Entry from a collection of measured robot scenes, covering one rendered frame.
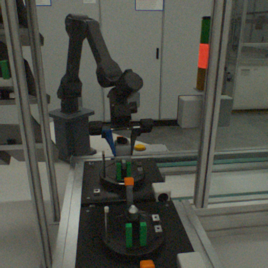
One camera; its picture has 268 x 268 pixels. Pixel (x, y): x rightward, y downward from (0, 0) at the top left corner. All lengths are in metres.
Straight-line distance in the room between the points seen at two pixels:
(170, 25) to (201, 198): 3.25
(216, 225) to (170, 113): 3.30
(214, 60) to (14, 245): 0.67
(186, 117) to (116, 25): 3.13
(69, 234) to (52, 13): 3.30
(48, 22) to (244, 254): 3.42
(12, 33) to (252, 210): 0.69
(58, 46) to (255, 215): 3.30
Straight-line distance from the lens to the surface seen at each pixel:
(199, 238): 0.67
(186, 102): 0.64
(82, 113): 1.14
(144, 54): 3.78
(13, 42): 0.52
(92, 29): 0.92
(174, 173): 0.97
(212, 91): 0.62
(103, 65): 0.85
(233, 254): 0.79
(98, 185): 0.81
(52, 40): 3.77
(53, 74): 3.82
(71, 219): 0.71
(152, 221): 0.63
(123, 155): 0.78
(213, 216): 0.78
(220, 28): 0.61
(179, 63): 3.89
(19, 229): 0.88
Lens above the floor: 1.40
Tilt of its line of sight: 22 degrees down
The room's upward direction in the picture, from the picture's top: straight up
